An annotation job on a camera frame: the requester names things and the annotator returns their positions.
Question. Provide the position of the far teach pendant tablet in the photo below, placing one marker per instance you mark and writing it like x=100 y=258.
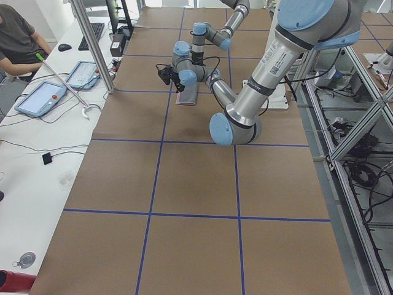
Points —
x=84 y=76

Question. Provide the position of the red object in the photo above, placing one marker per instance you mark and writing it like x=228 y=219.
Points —
x=16 y=282

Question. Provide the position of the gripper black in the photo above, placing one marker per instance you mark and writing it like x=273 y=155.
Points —
x=175 y=80

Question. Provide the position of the pink and grey towel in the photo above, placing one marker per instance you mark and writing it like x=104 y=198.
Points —
x=188 y=96

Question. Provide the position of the aluminium frame post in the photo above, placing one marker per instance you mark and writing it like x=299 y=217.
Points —
x=87 y=31

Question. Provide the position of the aluminium side frame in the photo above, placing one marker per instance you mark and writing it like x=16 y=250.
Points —
x=347 y=99

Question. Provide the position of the seated person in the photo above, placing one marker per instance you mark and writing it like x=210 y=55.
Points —
x=20 y=43

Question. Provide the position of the white pedestal column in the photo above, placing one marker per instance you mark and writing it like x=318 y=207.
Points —
x=276 y=95

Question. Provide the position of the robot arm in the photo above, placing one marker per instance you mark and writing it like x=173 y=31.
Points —
x=222 y=38
x=302 y=26

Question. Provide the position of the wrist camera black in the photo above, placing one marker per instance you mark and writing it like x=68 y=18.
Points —
x=164 y=73

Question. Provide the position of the teach pendant tablet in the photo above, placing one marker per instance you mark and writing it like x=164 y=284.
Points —
x=84 y=76
x=41 y=100

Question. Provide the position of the near teach pendant tablet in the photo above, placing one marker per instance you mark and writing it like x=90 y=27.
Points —
x=41 y=100

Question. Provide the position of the small black square device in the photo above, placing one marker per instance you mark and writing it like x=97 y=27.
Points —
x=47 y=158

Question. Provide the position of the black computer mouse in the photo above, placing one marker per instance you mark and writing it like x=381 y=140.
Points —
x=64 y=47

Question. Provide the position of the black monitor stand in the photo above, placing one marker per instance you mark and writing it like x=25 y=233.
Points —
x=114 y=14

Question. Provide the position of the black box with label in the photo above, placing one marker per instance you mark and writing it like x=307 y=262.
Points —
x=118 y=45

